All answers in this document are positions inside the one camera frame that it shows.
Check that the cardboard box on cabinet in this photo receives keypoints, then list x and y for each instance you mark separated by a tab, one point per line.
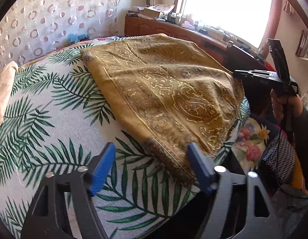
157	11

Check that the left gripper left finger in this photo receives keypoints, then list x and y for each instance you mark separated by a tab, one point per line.
47	215

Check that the brown wooden cabinet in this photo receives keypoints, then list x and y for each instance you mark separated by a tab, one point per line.
135	26

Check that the white circle-pattern curtain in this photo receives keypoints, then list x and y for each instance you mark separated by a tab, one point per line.
32	28

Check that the person's right hand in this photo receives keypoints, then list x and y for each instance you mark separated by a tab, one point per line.
282	102

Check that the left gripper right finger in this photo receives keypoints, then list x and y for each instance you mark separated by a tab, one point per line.
240	206

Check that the golden patterned garment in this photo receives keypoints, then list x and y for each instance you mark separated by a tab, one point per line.
167	93

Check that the blue toy at headboard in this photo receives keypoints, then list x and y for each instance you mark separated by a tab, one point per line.
75	38

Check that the palm leaf blanket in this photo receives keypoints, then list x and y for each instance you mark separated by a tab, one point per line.
57	120

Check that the window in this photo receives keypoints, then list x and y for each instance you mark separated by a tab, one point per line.
248	21

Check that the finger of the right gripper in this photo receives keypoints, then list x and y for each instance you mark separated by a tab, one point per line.
279	59

